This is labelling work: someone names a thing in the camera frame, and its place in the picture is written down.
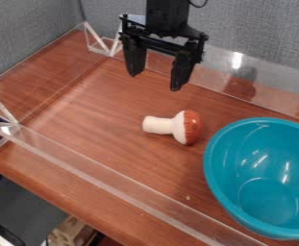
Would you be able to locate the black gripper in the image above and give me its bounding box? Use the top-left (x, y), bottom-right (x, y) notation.
top-left (119, 0), bottom-right (209, 91)

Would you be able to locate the red and white toy mushroom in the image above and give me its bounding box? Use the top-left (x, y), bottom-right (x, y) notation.
top-left (144, 110), bottom-right (204, 145)

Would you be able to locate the blue plastic bowl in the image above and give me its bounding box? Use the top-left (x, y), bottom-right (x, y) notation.
top-left (204, 117), bottom-right (299, 240)

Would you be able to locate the clear acrylic back barrier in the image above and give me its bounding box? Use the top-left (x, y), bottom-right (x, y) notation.
top-left (83, 20), bottom-right (299, 124)

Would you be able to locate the clear acrylic barrier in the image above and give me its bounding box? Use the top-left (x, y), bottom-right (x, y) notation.
top-left (83, 20), bottom-right (299, 124)
top-left (0, 103), bottom-right (268, 246)
top-left (0, 22), bottom-right (89, 126)

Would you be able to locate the clear acrylic left barrier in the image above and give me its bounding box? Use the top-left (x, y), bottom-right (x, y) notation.
top-left (0, 22), bottom-right (89, 126)

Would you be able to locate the clear acrylic front barrier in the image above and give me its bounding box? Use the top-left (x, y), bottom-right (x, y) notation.
top-left (0, 103), bottom-right (268, 246)

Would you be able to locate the wooden block under table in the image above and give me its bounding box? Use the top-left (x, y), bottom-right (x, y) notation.
top-left (50, 216), bottom-right (98, 246)

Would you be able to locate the black cable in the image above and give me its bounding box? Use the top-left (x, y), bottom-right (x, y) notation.
top-left (188, 0), bottom-right (210, 9)

